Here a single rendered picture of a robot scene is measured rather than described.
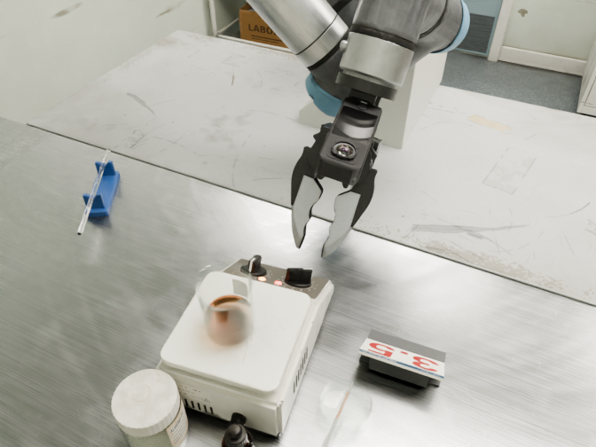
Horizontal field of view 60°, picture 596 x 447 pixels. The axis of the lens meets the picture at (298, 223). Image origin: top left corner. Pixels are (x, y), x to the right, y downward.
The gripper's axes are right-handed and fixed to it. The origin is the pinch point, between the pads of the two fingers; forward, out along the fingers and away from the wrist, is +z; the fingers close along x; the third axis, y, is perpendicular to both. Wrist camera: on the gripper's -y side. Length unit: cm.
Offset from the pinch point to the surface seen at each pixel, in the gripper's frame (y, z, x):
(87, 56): 134, 3, 123
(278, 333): -13.9, 5.2, -1.0
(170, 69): 48, -10, 46
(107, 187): 11.5, 6.6, 34.1
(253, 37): 215, -24, 85
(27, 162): 15, 9, 51
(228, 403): -17.7, 12.0, 1.2
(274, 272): -1.5, 4.6, 3.2
